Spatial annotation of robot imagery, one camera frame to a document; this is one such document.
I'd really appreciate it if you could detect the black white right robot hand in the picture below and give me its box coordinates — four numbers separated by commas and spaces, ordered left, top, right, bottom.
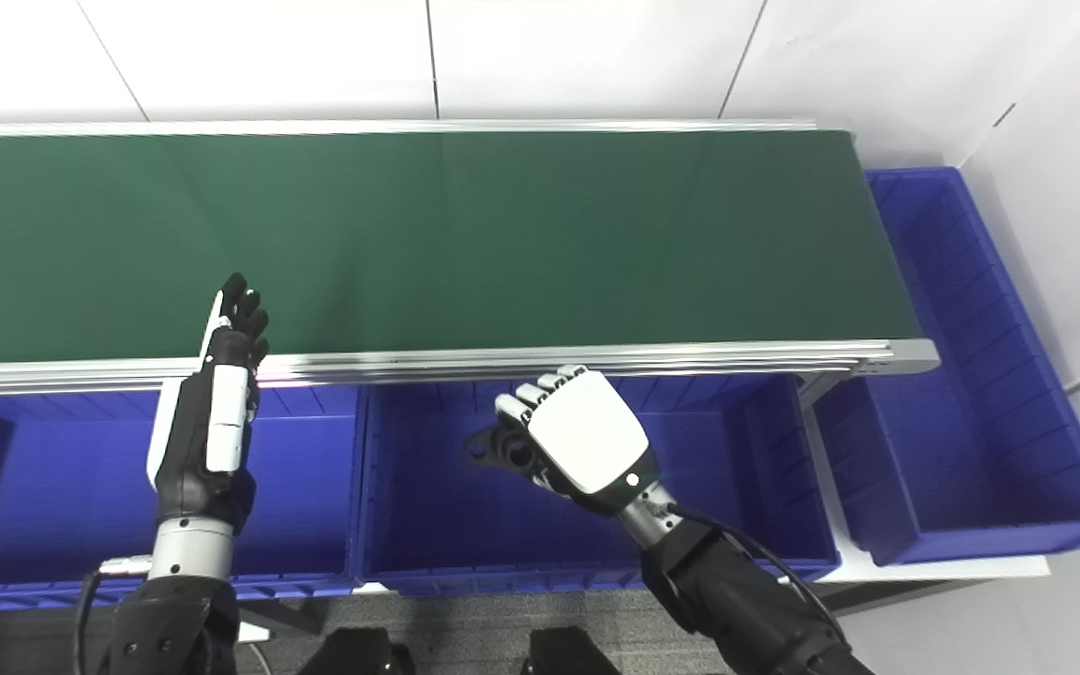
495, 367, 661, 517

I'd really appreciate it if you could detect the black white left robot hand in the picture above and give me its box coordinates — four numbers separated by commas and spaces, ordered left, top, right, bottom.
146, 273, 270, 531

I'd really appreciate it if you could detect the black mechanical bracket part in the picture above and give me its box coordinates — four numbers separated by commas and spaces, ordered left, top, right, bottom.
465, 422, 541, 475

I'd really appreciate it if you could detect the green conveyor belt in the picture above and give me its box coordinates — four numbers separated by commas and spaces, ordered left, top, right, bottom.
0, 130, 922, 366
0, 119, 940, 409

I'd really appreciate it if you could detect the long blue plastic bin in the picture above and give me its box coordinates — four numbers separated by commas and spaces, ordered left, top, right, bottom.
817, 167, 1080, 567

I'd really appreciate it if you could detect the black robot leg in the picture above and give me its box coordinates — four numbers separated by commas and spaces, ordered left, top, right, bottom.
519, 627, 623, 675
299, 627, 415, 675

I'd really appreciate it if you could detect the white platform board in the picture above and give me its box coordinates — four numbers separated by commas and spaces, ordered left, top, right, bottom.
352, 553, 1053, 597

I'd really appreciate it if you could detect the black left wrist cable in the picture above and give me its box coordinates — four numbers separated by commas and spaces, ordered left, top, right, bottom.
71, 555, 155, 675

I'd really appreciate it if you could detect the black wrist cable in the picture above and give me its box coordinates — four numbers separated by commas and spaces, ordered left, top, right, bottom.
671, 506, 852, 650
71, 555, 155, 675

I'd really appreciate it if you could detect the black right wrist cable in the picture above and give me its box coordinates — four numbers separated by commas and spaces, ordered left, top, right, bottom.
671, 506, 852, 650

